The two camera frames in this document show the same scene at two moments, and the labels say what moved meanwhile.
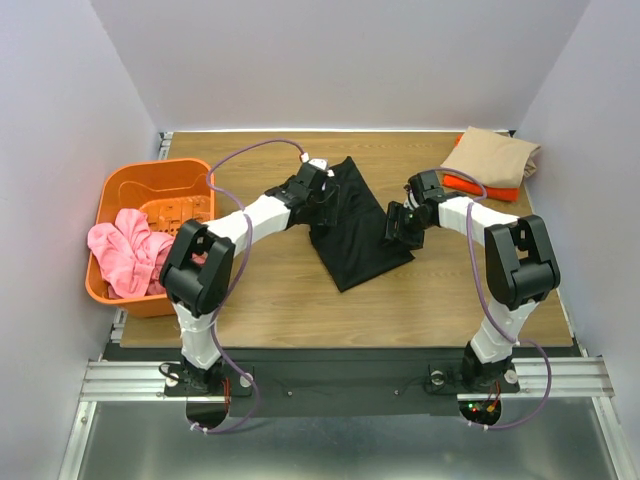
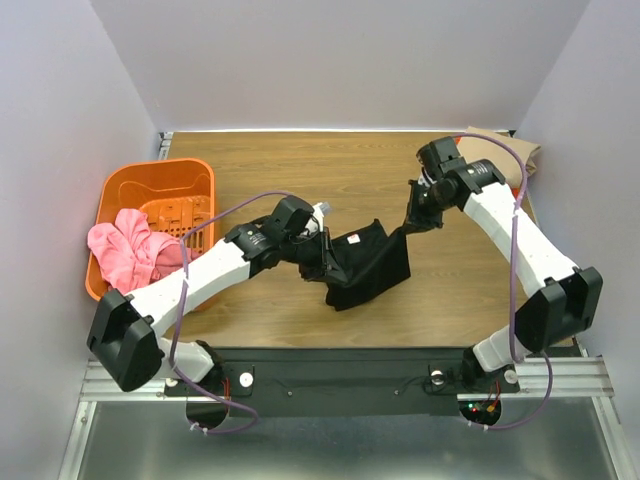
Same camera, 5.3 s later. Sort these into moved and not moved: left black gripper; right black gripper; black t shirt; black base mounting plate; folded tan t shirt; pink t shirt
Moved: black t shirt; left black gripper; right black gripper
Not moved: black base mounting plate; pink t shirt; folded tan t shirt
